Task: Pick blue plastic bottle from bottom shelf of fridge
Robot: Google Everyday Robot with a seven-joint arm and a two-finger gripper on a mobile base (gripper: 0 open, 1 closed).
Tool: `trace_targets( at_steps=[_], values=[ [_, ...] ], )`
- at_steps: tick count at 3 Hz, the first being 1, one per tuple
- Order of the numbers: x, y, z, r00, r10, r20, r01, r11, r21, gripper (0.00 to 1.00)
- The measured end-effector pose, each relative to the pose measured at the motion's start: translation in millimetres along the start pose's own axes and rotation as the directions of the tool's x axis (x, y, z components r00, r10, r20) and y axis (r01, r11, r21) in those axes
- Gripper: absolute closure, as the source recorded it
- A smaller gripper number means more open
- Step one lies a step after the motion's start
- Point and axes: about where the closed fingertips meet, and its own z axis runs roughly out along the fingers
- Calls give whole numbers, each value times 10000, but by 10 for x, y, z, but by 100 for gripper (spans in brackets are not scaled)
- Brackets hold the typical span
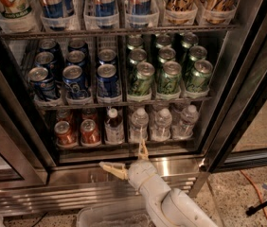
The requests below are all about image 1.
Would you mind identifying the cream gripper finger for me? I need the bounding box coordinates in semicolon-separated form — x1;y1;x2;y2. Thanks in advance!
99;162;128;180
138;139;149;160

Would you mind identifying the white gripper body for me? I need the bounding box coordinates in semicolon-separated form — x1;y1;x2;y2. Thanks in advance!
128;159;157;190

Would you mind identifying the dark drink bottle white cap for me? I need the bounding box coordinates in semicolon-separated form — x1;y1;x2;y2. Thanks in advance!
104;108;125;144

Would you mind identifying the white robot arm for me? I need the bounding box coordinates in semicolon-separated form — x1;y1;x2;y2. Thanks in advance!
99;139;218;227

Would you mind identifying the clear water bottle left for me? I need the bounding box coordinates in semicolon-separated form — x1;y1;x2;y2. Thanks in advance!
130;108;149;143

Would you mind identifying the clear water bottle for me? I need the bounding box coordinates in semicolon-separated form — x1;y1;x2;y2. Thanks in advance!
130;108;149;143
171;105;199;139
151;108;172;142

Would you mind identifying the clear water bottle middle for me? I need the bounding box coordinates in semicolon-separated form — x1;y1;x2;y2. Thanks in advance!
151;108;172;142

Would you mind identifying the clear water bottle right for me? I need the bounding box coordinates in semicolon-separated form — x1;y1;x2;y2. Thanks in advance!
171;105;199;139

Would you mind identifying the stainless steel fridge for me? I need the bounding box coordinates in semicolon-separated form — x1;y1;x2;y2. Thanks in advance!
0;0;267;216

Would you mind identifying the clear plastic bin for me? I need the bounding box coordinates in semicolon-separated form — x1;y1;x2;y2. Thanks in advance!
76;197;155;227

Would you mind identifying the red soda can front right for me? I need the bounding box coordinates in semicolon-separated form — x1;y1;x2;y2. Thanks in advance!
80;119;101;147

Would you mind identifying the red soda can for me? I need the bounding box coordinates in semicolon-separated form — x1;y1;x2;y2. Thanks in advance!
54;121;78;148
80;119;101;147
56;109;73;124
81;108;98;122

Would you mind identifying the red soda can front left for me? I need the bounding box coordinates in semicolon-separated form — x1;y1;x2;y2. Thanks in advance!
54;121;78;148

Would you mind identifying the red soda can back right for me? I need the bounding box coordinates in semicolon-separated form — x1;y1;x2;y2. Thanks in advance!
81;108;98;122

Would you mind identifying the green can front left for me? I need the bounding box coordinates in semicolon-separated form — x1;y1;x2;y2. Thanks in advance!
128;62;155;96

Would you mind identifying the green can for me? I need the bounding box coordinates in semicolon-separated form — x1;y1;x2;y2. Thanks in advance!
155;34;171;49
185;60;213;93
157;61;182;95
158;46;176;64
127;37;144;51
128;48;147;67
181;32;199;51
128;62;155;96
184;45;207;66

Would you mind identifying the green can front middle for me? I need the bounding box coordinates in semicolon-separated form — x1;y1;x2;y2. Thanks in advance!
157;61;182;95

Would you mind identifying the blue can front right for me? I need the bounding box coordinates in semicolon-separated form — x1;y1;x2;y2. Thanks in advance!
97;64;121;98

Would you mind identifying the blue can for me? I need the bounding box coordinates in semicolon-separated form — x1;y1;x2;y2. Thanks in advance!
39;39;61;56
35;51;62;81
62;65;90;99
68;38;89;53
98;48;117;66
65;50;88;67
97;64;121;98
28;67;60;101

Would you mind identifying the red soda can back left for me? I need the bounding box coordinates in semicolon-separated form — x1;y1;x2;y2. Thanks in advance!
56;109;73;124

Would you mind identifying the green can front right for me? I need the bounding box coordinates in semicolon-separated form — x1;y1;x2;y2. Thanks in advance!
185;60;213;93

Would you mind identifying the green can middle left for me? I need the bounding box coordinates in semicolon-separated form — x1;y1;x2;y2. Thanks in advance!
128;48;147;67

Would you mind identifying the green can middle centre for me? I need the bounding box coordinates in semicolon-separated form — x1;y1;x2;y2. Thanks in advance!
158;46;176;64

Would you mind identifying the blue can middle right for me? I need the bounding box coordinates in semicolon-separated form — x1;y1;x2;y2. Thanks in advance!
98;48;117;66

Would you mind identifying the blue can front middle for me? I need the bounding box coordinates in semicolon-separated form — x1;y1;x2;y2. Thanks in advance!
62;65;90;99

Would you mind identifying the green can back left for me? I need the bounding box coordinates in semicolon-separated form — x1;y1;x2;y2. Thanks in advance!
127;37;144;51

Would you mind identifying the green can middle right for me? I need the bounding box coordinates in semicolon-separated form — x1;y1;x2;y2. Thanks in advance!
184;45;207;66

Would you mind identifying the green can back centre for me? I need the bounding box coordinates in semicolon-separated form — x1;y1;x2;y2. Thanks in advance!
155;34;171;49

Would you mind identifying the blue can middle centre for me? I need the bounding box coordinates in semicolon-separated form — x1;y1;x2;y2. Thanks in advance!
65;50;88;67

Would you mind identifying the black stand leg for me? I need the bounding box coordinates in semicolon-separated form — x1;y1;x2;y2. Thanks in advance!
246;201;267;216

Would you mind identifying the blue can front left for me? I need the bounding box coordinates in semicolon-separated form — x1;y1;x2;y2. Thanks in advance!
28;67;60;101

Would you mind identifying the green can back right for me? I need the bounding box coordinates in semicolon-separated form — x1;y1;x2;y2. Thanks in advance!
181;32;199;51

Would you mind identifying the blue can back centre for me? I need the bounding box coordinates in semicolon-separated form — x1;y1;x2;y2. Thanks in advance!
68;38;89;53

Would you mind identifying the blue can middle left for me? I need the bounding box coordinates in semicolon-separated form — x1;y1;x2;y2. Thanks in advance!
35;51;62;81

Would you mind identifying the blue can back left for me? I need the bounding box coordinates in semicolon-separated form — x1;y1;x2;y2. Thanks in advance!
39;39;61;56

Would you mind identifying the orange cable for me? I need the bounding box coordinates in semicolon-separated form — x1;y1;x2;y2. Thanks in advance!
240;169;267;227

